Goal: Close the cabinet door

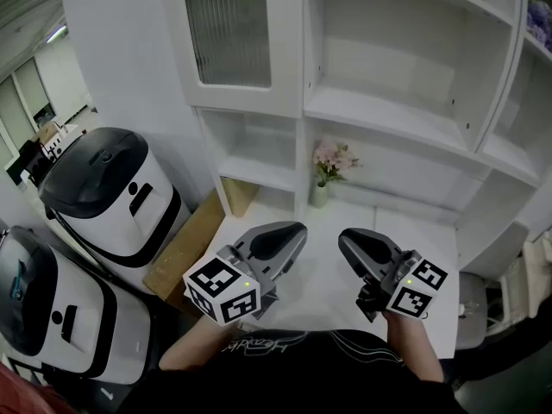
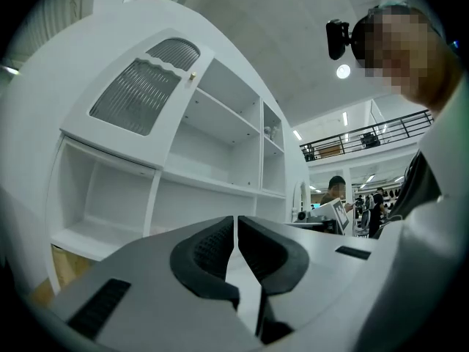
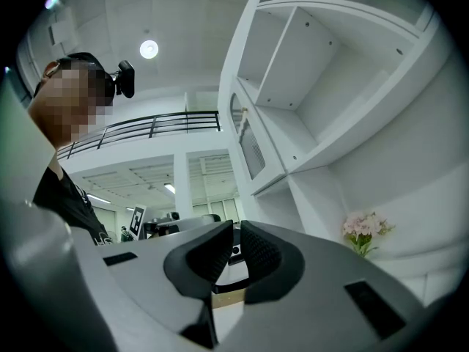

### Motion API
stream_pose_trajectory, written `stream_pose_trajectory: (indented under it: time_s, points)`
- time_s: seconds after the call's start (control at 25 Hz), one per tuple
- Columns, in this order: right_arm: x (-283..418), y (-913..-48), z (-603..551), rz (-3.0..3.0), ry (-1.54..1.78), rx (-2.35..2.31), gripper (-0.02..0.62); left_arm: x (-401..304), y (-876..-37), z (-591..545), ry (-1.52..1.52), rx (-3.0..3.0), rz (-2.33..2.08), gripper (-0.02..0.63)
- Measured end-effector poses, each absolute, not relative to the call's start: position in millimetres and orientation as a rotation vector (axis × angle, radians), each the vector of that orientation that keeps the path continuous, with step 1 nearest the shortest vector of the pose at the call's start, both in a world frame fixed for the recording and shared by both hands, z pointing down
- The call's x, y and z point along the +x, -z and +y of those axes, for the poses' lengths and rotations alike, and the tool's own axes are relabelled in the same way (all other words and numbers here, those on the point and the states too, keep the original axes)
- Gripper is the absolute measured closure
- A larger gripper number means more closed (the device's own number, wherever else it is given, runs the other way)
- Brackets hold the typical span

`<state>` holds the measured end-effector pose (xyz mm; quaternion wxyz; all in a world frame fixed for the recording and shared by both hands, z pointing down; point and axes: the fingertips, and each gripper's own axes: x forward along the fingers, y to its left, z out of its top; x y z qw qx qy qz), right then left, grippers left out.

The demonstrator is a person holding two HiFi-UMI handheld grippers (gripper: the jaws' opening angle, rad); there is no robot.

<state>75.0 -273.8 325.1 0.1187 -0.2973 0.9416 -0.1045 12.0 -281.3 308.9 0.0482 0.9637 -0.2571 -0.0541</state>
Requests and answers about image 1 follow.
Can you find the black office chair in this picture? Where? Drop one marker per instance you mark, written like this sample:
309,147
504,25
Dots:
33,158

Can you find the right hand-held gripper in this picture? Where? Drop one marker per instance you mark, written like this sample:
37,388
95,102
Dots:
409,300

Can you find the pink flower bouquet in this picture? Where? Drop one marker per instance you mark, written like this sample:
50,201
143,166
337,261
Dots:
334,160

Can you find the person's left forearm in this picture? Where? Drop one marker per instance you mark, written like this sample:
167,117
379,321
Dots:
194,343

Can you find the small clear object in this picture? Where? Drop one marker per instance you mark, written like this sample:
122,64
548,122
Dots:
470,309

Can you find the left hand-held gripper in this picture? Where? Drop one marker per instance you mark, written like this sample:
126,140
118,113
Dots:
224,283

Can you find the white shelf unit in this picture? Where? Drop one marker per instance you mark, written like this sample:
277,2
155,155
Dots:
388,106

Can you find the white slatted rack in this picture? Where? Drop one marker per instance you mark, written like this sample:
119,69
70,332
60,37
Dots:
532,274

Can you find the purple flower bouquet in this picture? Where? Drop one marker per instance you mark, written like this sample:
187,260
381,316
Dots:
541,24

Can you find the beige cardboard box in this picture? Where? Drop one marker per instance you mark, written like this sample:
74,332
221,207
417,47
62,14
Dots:
45,133

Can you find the white black-topped mobile robot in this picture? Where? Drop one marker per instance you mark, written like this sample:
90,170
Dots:
86,317
129,214

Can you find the grey upholstered chair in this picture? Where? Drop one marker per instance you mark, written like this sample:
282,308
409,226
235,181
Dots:
474,300

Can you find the person's black t-shirt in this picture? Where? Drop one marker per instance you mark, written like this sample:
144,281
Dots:
293,378

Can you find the small white floor object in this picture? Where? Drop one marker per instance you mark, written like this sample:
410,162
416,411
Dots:
107,393

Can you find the long ceiling tube light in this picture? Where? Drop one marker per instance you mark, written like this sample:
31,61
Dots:
57,34

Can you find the pale green vase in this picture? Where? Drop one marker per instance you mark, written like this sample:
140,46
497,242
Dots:
320,196

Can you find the person's right forearm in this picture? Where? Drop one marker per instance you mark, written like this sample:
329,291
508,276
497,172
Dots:
409,343

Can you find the tan wooden board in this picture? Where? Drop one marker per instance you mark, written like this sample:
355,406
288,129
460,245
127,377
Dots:
239,196

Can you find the white glass cabinet door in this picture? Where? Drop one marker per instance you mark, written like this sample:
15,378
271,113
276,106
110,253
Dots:
228,28

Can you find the large brown cardboard box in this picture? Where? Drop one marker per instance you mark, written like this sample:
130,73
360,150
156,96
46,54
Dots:
185,252

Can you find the white desk with drawers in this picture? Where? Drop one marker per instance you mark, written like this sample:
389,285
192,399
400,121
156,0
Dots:
328,283

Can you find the teal tool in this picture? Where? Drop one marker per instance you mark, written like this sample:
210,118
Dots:
18,280

